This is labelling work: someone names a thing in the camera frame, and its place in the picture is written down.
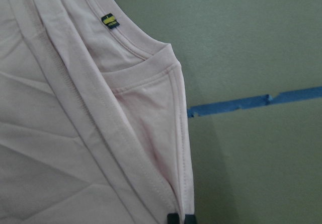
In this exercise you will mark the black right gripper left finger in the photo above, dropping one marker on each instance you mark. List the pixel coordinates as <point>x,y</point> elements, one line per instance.
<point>173,219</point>

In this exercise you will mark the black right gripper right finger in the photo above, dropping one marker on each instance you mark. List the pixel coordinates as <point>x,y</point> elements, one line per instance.
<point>190,219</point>

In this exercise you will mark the pink Snoopy t-shirt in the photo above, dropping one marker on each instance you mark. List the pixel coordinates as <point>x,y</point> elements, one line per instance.
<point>94,124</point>

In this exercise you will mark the brown paper table cover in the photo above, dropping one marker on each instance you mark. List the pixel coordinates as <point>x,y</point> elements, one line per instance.
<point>258,165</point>

